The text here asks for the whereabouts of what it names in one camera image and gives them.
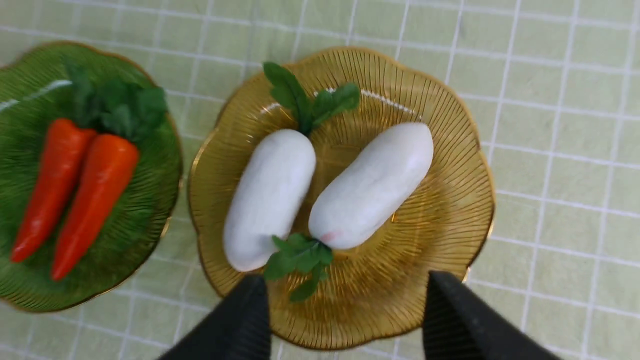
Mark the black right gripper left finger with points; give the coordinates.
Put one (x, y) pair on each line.
(238, 328)

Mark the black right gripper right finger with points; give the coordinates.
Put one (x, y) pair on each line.
(459, 325)

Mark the white radish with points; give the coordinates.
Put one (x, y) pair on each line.
(355, 205)
(277, 177)

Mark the orange carrot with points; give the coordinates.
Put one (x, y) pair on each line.
(66, 142)
(130, 115)

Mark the amber plastic plate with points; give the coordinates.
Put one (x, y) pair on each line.
(376, 290)

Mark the green checkered tablecloth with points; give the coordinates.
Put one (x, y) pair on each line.
(553, 86)

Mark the green plastic plate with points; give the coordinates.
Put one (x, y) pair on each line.
(34, 91)

